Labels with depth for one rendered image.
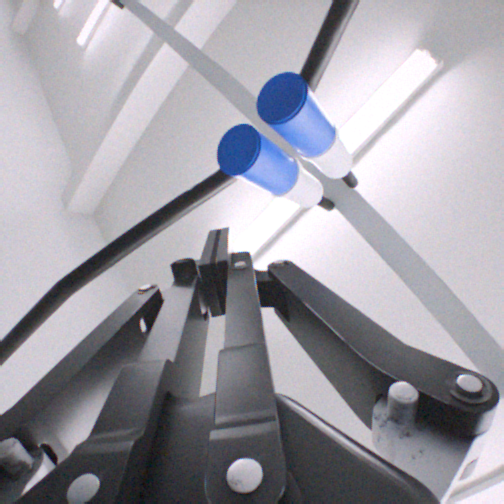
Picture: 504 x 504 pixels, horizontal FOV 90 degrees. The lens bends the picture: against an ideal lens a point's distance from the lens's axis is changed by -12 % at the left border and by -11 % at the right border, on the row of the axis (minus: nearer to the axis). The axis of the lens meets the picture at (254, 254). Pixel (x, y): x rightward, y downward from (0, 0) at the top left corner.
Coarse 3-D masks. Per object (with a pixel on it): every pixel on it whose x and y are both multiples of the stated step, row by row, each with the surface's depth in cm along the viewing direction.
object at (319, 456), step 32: (160, 416) 6; (192, 416) 6; (288, 416) 6; (160, 448) 5; (192, 448) 5; (288, 448) 5; (320, 448) 5; (352, 448) 5; (160, 480) 5; (192, 480) 5; (320, 480) 4; (352, 480) 4; (384, 480) 4; (416, 480) 4
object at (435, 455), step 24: (408, 384) 5; (384, 408) 6; (408, 408) 5; (384, 432) 5; (408, 432) 5; (432, 432) 5; (456, 432) 5; (384, 456) 6; (408, 456) 5; (432, 456) 5; (456, 456) 4; (432, 480) 4; (456, 480) 4
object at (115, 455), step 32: (192, 288) 12; (160, 320) 10; (192, 320) 11; (160, 352) 8; (192, 352) 10; (128, 384) 6; (160, 384) 6; (192, 384) 9; (128, 416) 5; (96, 448) 4; (128, 448) 4; (64, 480) 4; (96, 480) 4; (128, 480) 4
